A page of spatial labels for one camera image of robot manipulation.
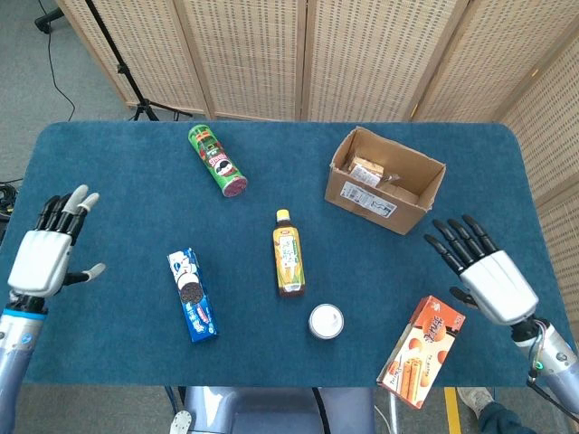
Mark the grey robot torso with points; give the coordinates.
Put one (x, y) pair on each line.
(271, 411)

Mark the blue Oreo cookie box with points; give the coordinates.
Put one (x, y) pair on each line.
(192, 294)

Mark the yellow label drink bottle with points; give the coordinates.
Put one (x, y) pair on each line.
(288, 257)

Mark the orange snack package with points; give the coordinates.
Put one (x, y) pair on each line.
(420, 357)

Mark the person's dark trouser leg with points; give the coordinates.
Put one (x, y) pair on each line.
(500, 420)

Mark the green Pringles can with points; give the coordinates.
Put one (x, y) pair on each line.
(217, 163)

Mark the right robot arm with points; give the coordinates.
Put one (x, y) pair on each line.
(554, 357)

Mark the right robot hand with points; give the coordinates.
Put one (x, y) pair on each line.
(497, 285)

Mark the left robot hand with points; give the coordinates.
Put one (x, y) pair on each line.
(40, 262)

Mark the clear jar white lid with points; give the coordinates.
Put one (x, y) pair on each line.
(325, 322)

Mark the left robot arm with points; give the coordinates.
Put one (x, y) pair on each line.
(13, 361)

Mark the grey sneaker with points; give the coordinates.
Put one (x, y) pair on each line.
(475, 400)

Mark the brown cardboard box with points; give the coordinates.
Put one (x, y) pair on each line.
(407, 217)

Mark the blue table cloth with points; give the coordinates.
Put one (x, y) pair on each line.
(135, 181)

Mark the black tripod stand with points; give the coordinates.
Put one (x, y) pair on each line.
(129, 77)

